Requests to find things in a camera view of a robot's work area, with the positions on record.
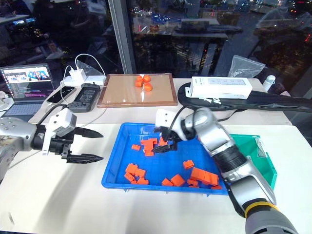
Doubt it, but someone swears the black smartphone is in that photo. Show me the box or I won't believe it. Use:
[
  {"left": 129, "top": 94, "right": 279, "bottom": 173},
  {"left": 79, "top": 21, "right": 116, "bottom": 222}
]
[{"left": 46, "top": 85, "right": 75, "bottom": 104}]

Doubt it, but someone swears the white power strip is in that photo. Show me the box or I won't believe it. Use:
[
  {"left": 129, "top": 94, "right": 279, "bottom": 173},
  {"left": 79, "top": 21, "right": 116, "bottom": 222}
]
[{"left": 63, "top": 75, "right": 107, "bottom": 86}]

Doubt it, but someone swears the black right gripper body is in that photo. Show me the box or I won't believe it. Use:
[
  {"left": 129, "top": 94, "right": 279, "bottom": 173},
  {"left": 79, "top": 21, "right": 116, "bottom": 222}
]
[{"left": 154, "top": 125, "right": 184, "bottom": 150}]

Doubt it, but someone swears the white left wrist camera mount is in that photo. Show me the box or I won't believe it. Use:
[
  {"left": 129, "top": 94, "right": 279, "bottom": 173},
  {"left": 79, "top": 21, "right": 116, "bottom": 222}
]
[{"left": 40, "top": 108, "right": 78, "bottom": 156}]

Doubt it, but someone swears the open laptop computer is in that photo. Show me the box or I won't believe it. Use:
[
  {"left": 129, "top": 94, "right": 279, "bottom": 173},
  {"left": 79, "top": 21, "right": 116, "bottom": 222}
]
[{"left": 0, "top": 63, "right": 56, "bottom": 118}]

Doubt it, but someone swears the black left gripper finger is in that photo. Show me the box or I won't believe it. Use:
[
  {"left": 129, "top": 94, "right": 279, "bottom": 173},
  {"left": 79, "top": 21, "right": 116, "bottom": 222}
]
[
  {"left": 65, "top": 153, "right": 105, "bottom": 164},
  {"left": 73, "top": 126, "right": 104, "bottom": 138}
]

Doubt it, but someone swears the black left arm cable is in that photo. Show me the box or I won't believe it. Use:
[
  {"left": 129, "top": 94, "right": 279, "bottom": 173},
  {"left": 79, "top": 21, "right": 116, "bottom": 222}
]
[{"left": 40, "top": 104, "right": 69, "bottom": 125}]

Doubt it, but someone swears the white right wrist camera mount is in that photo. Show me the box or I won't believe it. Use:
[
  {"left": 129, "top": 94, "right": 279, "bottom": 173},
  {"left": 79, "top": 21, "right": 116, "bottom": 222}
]
[{"left": 155, "top": 109, "right": 181, "bottom": 130}]

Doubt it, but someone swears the white rectangular box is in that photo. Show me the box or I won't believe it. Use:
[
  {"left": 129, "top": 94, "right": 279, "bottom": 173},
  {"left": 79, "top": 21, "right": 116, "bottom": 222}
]
[{"left": 189, "top": 76, "right": 253, "bottom": 100}]

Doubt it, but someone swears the blue plastic bin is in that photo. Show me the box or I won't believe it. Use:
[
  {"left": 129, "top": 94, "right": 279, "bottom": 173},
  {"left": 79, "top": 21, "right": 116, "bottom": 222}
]
[{"left": 100, "top": 122, "right": 231, "bottom": 196}]

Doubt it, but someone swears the white looped cable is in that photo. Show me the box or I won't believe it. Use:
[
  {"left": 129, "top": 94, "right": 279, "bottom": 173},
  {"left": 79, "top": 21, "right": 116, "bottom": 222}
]
[{"left": 74, "top": 53, "right": 107, "bottom": 77}]

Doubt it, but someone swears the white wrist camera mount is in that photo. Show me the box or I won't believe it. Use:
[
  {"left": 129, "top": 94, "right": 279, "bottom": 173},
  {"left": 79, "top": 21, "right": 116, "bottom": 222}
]
[
  {"left": 155, "top": 109, "right": 181, "bottom": 130},
  {"left": 40, "top": 108, "right": 78, "bottom": 156}
]

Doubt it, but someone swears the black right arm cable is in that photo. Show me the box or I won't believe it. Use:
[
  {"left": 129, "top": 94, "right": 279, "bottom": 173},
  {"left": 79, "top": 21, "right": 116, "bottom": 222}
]
[{"left": 167, "top": 106, "right": 196, "bottom": 142}]

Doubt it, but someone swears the white phone charging cable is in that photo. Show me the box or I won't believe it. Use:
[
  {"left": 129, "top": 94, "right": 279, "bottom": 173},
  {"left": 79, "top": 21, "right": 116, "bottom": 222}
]
[{"left": 62, "top": 65, "right": 74, "bottom": 104}]

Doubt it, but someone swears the large orange toy brick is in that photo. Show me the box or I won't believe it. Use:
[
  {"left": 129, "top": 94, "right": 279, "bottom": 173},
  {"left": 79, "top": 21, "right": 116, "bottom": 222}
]
[
  {"left": 190, "top": 167, "right": 207, "bottom": 182},
  {"left": 204, "top": 171, "right": 219, "bottom": 185},
  {"left": 141, "top": 138, "right": 158, "bottom": 152}
]

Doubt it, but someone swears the white bottle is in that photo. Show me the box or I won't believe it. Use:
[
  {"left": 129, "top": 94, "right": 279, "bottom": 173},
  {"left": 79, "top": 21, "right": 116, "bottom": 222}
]
[{"left": 262, "top": 75, "right": 276, "bottom": 92}]

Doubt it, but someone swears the black fabric bag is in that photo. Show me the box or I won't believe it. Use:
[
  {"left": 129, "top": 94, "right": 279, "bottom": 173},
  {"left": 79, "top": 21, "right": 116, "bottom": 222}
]
[{"left": 177, "top": 82, "right": 312, "bottom": 121}]

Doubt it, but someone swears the black handheld device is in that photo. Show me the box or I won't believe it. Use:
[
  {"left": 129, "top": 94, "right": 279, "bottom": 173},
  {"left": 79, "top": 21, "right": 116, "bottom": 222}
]
[{"left": 67, "top": 82, "right": 101, "bottom": 114}]

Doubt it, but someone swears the white wall charger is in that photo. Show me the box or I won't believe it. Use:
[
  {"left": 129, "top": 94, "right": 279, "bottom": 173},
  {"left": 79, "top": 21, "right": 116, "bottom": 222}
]
[{"left": 69, "top": 69, "right": 87, "bottom": 81}]

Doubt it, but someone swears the green plastic bin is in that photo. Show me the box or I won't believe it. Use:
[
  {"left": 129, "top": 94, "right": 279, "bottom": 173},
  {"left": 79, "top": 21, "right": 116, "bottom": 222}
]
[{"left": 228, "top": 133, "right": 278, "bottom": 194}]

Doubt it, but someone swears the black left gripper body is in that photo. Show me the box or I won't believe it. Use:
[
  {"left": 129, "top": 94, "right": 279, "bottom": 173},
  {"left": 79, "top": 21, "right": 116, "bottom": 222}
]
[{"left": 49, "top": 136, "right": 75, "bottom": 160}]

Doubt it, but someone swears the wooden framed tray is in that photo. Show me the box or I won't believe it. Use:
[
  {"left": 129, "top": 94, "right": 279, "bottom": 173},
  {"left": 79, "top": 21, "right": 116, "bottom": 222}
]
[{"left": 96, "top": 73, "right": 179, "bottom": 109}]

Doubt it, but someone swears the clear plastic bag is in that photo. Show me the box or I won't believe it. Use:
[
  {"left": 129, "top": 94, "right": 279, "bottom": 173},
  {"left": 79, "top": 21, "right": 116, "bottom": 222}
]
[{"left": 227, "top": 54, "right": 266, "bottom": 79}]

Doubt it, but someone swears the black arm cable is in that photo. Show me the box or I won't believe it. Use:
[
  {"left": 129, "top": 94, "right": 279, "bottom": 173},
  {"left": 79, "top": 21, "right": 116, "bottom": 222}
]
[
  {"left": 40, "top": 104, "right": 69, "bottom": 125},
  {"left": 167, "top": 106, "right": 196, "bottom": 142}
]

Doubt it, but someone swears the grey window frame post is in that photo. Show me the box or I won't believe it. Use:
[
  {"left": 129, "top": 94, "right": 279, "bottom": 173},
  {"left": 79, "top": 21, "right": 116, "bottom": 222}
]
[{"left": 107, "top": 0, "right": 137, "bottom": 75}]

